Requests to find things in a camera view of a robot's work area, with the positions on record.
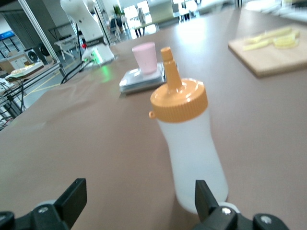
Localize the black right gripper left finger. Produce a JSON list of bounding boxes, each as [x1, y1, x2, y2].
[[0, 178, 87, 230]]

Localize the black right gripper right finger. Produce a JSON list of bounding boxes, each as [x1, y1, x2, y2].
[[194, 179, 288, 230]]

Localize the translucent sauce bottle orange cap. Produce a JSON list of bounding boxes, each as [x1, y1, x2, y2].
[[148, 47, 229, 215]]

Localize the pink plastic cup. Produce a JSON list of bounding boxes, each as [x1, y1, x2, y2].
[[131, 42, 158, 75]]

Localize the silver digital kitchen scale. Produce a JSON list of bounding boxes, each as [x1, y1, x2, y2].
[[119, 61, 179, 94]]

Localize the wooden cutting board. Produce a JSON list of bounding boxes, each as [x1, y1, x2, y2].
[[227, 23, 307, 78]]

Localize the lemon slice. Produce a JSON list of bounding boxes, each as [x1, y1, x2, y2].
[[282, 33, 300, 47], [273, 35, 299, 50]]

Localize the yellow plastic fork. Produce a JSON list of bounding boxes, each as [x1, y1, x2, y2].
[[244, 27, 300, 44]]

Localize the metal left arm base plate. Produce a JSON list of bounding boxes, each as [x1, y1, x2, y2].
[[81, 47, 118, 70]]

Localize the aluminium frame post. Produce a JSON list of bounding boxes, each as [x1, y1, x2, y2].
[[20, 0, 67, 77]]

